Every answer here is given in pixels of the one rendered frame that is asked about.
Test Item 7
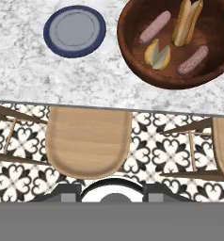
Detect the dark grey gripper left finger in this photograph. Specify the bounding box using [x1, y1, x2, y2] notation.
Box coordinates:
[31, 183, 83, 203]

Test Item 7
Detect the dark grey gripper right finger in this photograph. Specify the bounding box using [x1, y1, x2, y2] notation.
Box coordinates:
[142, 183, 194, 203]

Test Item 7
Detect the brown wooden bowl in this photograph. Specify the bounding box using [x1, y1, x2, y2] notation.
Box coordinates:
[117, 0, 224, 90]

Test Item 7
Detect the short yellow split bun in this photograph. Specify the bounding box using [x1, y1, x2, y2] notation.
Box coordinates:
[144, 38, 172, 71]

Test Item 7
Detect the pink sausage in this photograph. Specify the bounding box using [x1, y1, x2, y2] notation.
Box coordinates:
[176, 45, 210, 76]
[138, 10, 172, 45]

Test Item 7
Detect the grey plate with blue rim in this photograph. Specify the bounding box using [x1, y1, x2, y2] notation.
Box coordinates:
[42, 5, 107, 59]

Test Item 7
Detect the long tan hot dog bun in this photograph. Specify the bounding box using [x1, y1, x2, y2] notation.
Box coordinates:
[171, 0, 204, 48]

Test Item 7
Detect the round white and black object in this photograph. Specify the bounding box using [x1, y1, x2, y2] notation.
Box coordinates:
[80, 177, 147, 203]

